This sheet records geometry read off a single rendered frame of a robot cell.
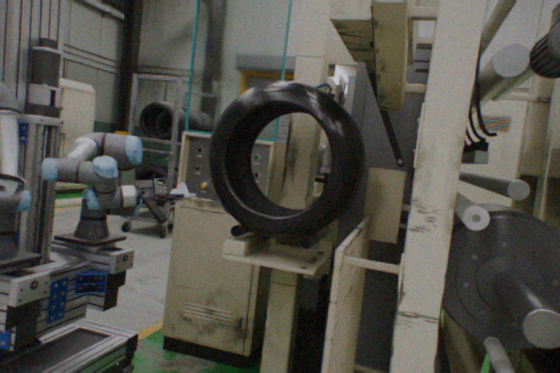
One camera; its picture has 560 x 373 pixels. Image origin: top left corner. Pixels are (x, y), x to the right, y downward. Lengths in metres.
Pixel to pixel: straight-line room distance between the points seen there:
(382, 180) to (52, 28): 1.55
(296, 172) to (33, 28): 1.24
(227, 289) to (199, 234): 0.34
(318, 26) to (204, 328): 1.73
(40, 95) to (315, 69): 1.15
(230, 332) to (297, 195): 0.98
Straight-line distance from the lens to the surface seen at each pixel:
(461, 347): 2.36
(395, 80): 1.72
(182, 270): 2.76
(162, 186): 1.72
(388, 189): 1.96
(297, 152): 2.08
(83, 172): 1.63
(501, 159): 5.30
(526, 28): 11.52
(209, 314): 2.75
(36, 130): 2.19
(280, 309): 2.21
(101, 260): 2.32
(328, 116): 1.65
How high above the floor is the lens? 1.23
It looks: 4 degrees down
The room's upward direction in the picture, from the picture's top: 7 degrees clockwise
